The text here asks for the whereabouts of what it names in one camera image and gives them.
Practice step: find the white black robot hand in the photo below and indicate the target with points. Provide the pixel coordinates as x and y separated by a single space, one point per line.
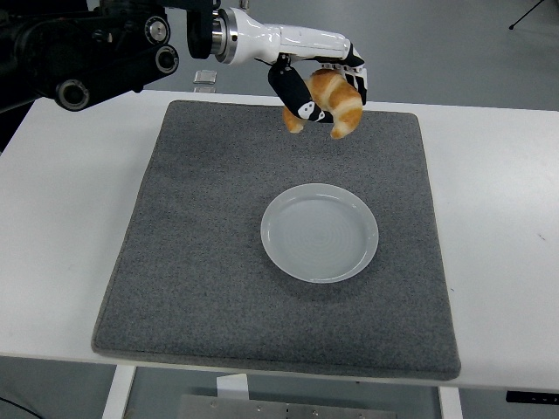
301 39

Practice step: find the golden brown croissant bread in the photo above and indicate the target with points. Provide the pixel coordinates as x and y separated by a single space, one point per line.
342 102

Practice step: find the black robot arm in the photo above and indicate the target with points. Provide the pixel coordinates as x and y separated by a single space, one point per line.
87 57

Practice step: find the round white plate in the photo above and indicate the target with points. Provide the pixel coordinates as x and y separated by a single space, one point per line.
319 233

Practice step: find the grey metal plate with screws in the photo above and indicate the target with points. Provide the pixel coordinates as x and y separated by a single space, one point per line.
284 409

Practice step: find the black tripod leg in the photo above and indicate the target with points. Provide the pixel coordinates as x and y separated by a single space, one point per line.
526 14

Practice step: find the grey felt mat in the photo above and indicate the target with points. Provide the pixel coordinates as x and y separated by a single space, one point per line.
262 323

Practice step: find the black panel behind table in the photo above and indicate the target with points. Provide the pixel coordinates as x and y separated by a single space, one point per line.
8 128

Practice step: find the white table leg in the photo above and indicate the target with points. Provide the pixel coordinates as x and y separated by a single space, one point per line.
119 393
450 403

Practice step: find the black table control panel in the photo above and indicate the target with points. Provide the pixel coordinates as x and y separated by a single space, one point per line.
533 397

